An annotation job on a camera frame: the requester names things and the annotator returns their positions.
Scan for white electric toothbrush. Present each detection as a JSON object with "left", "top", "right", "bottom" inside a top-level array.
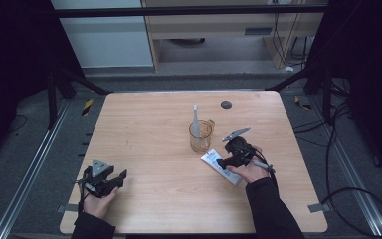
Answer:
[{"left": 191, "top": 104, "right": 202, "bottom": 139}]

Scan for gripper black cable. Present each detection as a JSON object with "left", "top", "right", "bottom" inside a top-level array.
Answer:
[
  {"left": 249, "top": 148, "right": 281, "bottom": 197},
  {"left": 77, "top": 178, "right": 92, "bottom": 214}
]

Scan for thin black floor cable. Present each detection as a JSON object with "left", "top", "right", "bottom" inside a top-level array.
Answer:
[{"left": 5, "top": 114, "right": 29, "bottom": 135}]

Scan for aluminium floor rail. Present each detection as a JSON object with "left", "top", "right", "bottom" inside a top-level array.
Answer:
[
  {"left": 0, "top": 99, "right": 72, "bottom": 239},
  {"left": 307, "top": 96, "right": 382, "bottom": 239}
]

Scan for black horizontal bar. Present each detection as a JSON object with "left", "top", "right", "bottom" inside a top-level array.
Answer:
[{"left": 54, "top": 4, "right": 328, "bottom": 19}]

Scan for black curtain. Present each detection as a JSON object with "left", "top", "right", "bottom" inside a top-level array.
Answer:
[
  {"left": 302, "top": 0, "right": 382, "bottom": 185},
  {"left": 0, "top": 0, "right": 85, "bottom": 168}
]

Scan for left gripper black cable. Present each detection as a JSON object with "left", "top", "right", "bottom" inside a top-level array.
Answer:
[{"left": 77, "top": 178, "right": 92, "bottom": 214}]

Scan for black metal stand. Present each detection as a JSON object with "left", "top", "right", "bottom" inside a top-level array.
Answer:
[
  {"left": 265, "top": 61, "right": 334, "bottom": 126},
  {"left": 45, "top": 64, "right": 113, "bottom": 131}
]

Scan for person's right hand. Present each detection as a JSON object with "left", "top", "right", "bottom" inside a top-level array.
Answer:
[{"left": 227, "top": 145, "right": 270, "bottom": 185}]

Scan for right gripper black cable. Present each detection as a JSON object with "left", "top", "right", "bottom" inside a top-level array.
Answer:
[{"left": 249, "top": 148, "right": 281, "bottom": 197}]

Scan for yellow black striped tape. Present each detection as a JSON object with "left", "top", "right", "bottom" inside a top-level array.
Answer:
[
  {"left": 81, "top": 98, "right": 95, "bottom": 117},
  {"left": 293, "top": 95, "right": 313, "bottom": 111}
]

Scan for hanging black desk cables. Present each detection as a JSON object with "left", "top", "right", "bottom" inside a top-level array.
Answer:
[{"left": 271, "top": 12, "right": 313, "bottom": 68}]

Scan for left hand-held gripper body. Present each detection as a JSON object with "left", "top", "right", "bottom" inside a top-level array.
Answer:
[{"left": 83, "top": 159, "right": 114, "bottom": 199}]

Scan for white cabinet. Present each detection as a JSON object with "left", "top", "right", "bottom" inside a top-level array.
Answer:
[{"left": 50, "top": 0, "right": 154, "bottom": 70}]

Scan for clear amber plastic cup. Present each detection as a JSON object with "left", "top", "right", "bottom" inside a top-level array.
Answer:
[{"left": 188, "top": 119, "right": 216, "bottom": 154}]

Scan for light wooden desk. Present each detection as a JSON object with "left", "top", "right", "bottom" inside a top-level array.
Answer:
[{"left": 140, "top": 0, "right": 326, "bottom": 72}]

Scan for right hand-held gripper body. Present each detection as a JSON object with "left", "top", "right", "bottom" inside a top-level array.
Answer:
[{"left": 221, "top": 126, "right": 257, "bottom": 167}]

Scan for grey tape strip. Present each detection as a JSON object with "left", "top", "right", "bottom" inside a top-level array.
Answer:
[
  {"left": 56, "top": 203, "right": 80, "bottom": 214},
  {"left": 306, "top": 202, "right": 331, "bottom": 214}
]

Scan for person's left hand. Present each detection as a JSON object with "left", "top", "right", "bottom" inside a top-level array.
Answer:
[{"left": 82, "top": 185, "right": 120, "bottom": 220}]

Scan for white toothpaste tube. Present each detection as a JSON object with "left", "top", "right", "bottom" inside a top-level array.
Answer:
[{"left": 200, "top": 148, "right": 244, "bottom": 186}]

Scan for black looped floor cable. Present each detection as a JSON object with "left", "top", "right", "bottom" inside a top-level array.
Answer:
[{"left": 292, "top": 101, "right": 382, "bottom": 239}]

